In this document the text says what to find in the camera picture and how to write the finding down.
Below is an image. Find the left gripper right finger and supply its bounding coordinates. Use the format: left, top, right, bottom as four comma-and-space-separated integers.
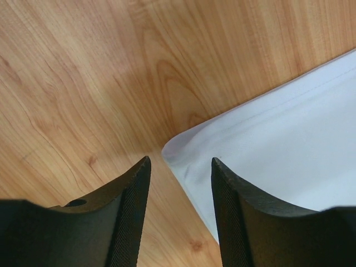
211, 158, 355, 266

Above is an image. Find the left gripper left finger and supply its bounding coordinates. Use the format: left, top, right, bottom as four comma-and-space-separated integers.
1, 157, 151, 266

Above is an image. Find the white t shirt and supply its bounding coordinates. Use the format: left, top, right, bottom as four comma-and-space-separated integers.
162, 51, 355, 237

